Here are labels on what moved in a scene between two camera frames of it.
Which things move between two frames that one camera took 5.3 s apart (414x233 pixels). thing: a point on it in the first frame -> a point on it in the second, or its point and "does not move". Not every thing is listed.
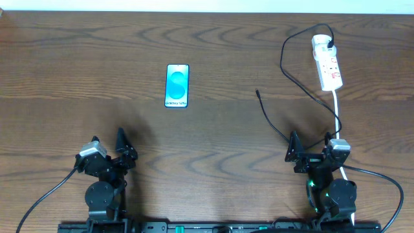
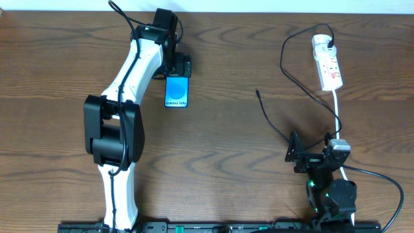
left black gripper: (110, 162) -> (180, 69)
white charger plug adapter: (319, 46) does not move
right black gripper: (309, 161) does not move
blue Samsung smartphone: (177, 83) does not move
